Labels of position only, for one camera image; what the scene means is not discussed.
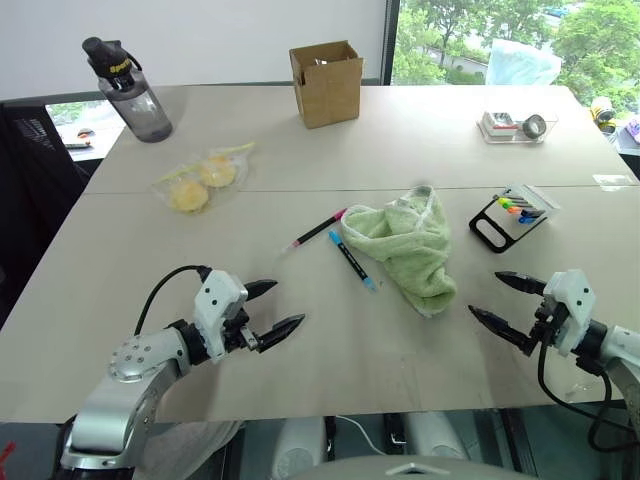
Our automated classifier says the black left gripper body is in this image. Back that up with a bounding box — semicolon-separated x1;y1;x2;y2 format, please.
221;302;262;355

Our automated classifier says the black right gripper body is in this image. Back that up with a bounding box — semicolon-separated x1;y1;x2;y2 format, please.
528;293;571;352

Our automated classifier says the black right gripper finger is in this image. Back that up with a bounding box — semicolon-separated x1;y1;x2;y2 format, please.
494;270;549;297
467;305;534;357

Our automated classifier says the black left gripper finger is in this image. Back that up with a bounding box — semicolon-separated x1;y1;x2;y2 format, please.
243;279;279;302
256;313;307;355

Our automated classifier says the black marker holder tray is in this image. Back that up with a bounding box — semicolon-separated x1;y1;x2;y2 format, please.
467;182;562;255

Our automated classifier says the black pen with pink ends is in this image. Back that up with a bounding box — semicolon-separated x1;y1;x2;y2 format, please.
278;207;349;255

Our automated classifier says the black pen with blue ends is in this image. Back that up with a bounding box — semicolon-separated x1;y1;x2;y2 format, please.
327;229;378;295

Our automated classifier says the white red small box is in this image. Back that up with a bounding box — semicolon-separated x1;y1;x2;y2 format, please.
481;111;520;134

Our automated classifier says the open brown cardboard box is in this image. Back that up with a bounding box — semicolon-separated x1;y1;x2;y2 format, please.
288;40;366;131

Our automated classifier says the white rounded robot leg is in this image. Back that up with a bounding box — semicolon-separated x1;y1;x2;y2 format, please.
271;416;327;477
403;412;472;460

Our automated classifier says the yellow round cake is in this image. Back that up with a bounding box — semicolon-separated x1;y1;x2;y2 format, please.
198;155;237;189
169;179;209;216

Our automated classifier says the light green towel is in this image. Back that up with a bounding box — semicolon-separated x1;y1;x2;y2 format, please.
339;184;459;320

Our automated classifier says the clear zip plastic bag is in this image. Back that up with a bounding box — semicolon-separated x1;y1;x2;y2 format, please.
150;141;257;217

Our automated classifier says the small clear plastic piece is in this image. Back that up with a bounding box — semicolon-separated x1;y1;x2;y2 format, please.
592;172;633;188

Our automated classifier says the clear plastic tray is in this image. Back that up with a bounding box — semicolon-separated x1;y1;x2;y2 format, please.
475;110;559;147

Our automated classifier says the grey tape roll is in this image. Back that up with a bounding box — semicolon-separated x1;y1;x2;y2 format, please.
521;114;548;139

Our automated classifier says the grey robot torso top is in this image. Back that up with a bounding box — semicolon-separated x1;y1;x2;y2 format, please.
293;453;512;480

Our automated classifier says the yellow black object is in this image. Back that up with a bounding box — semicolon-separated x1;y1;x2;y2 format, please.
589;96;620;135

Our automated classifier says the grey sports water bottle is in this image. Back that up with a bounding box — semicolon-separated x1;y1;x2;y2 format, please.
81;36;174;144

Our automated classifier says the pale blue plastic bag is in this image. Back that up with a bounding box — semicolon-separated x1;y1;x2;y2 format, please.
484;39;563;88

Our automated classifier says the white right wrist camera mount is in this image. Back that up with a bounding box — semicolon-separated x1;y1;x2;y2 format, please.
541;269;598;358

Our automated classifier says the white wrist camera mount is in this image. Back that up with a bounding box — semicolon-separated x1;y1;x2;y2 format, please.
541;269;598;358
192;269;249;363

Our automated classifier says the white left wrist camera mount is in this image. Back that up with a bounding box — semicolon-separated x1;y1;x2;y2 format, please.
192;269;249;363

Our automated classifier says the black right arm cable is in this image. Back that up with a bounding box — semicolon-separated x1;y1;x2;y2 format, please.
536;343;640;452

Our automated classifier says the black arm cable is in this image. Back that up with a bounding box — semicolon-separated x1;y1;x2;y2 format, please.
133;264;213;337
536;343;640;452

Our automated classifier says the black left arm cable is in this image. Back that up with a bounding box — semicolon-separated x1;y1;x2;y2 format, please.
133;264;213;337

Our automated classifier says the white thin cable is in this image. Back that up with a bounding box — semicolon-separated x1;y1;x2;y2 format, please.
333;414;387;457

